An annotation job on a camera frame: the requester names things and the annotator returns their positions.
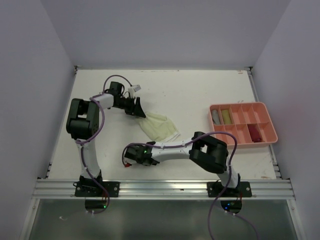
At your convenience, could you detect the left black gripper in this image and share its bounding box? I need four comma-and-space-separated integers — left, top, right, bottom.
115, 96, 145, 118

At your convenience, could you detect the pale green underwear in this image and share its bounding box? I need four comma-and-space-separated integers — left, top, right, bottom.
136, 112, 180, 142

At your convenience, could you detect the grey and cream underwear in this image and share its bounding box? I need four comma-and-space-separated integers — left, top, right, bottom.
211, 109, 222, 125

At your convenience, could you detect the olive and cream underwear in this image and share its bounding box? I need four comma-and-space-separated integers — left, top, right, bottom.
221, 109, 233, 125

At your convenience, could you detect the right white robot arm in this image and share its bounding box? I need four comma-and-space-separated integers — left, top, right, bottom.
121, 131, 241, 197

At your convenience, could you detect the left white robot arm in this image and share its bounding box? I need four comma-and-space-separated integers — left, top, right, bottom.
66, 81, 146, 197

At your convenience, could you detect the dark red rolled underwear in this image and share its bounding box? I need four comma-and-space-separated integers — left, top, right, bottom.
247, 124, 263, 143

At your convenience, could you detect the pink divided tray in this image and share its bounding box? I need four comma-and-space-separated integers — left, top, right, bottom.
208, 102, 278, 149

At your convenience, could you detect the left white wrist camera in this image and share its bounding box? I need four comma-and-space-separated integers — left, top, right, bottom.
127, 84, 141, 98

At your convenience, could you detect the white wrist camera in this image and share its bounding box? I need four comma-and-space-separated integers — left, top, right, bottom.
127, 84, 141, 98
123, 162, 135, 168

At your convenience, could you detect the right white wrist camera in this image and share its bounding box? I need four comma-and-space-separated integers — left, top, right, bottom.
123, 162, 135, 168

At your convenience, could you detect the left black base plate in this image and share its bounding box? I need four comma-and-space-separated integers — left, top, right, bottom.
73, 181, 120, 198

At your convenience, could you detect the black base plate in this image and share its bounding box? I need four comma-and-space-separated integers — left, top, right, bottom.
206, 180, 253, 198
73, 181, 120, 198

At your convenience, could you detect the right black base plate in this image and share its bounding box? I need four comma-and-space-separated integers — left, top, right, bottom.
206, 180, 253, 198

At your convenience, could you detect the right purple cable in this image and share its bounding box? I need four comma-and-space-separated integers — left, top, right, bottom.
121, 132, 259, 240

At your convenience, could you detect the aluminium mounting rail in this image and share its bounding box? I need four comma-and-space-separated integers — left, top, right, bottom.
32, 179, 295, 200

